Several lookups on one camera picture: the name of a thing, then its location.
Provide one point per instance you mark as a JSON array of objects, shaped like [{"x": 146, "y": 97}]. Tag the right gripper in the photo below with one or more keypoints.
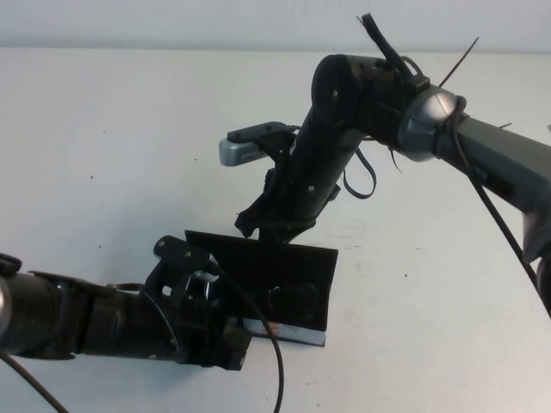
[{"x": 301, "y": 198}]

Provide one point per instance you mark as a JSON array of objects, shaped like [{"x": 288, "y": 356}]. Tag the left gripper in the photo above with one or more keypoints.
[{"x": 193, "y": 340}]

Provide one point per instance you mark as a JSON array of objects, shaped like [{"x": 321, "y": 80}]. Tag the black glasses case printed side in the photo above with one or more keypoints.
[{"x": 258, "y": 266}]

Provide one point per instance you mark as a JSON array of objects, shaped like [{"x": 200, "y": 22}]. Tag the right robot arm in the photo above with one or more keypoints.
[{"x": 495, "y": 146}]

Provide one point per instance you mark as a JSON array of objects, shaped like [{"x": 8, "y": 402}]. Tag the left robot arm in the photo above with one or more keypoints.
[{"x": 51, "y": 310}]

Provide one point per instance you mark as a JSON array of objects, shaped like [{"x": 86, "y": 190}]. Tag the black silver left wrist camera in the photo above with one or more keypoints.
[{"x": 206, "y": 286}]

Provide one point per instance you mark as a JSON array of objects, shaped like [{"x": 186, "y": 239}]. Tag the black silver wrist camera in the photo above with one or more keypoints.
[
  {"x": 206, "y": 286},
  {"x": 241, "y": 150}
]

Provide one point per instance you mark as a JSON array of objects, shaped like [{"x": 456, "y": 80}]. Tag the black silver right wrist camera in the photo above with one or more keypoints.
[{"x": 241, "y": 150}]

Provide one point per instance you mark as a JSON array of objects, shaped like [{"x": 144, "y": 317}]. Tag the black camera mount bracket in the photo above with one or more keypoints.
[
  {"x": 277, "y": 146},
  {"x": 176, "y": 251}
]

